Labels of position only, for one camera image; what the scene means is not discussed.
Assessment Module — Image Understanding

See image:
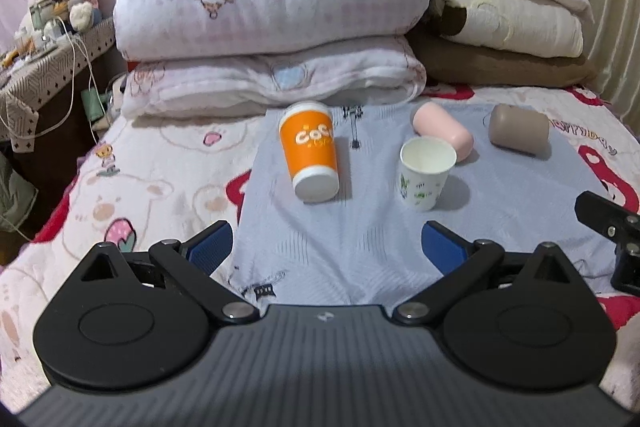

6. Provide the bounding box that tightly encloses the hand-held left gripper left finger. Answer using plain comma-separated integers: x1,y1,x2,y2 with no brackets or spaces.
75,221,261,327

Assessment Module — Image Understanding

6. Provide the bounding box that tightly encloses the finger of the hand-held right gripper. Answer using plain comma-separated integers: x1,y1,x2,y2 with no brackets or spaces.
575,191,640,295

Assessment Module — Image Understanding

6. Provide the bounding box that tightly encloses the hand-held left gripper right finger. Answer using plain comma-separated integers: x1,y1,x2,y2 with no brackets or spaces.
392,221,583,327

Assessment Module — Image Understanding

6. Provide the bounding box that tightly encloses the orange paper cup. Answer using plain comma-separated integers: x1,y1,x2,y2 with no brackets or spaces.
278,101,340,204

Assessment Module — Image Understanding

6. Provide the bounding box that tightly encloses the white paper cup green print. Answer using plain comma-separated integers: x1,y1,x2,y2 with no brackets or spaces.
399,136,458,212

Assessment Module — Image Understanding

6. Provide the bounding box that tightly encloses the pink plastic cup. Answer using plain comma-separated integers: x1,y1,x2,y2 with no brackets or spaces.
411,102,475,164

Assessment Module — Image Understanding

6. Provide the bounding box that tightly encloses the brown plastic cup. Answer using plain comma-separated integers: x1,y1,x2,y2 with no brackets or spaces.
488,103,551,158

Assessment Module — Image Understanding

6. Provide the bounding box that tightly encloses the grey-blue printed cloth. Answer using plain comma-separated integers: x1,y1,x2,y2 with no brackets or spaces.
232,101,617,308

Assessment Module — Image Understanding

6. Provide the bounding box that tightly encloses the pink floral folded quilt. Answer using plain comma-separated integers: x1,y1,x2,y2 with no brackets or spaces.
121,34,428,120

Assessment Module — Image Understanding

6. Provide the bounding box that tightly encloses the brown folded blanket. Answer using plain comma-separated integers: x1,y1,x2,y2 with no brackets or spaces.
407,27,599,90

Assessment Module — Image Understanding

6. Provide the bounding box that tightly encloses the dark wooden bedside table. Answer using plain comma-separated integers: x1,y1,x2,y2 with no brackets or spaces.
9,49,118,220

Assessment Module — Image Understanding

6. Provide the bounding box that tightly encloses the cream folded quilt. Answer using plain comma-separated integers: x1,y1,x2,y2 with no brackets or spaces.
432,0,586,58

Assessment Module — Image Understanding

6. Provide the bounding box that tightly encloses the green cloth bag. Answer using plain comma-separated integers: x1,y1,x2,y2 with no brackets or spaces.
0,151,39,234

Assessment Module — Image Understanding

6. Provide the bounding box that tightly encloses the beige curtain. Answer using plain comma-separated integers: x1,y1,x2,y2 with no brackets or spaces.
584,0,640,120

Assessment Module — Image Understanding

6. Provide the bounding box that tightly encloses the cluttered bedside table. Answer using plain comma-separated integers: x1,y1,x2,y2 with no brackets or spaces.
0,17,119,142

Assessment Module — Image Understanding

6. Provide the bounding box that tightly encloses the white charging cable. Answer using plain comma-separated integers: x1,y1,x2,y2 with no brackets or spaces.
0,18,103,144

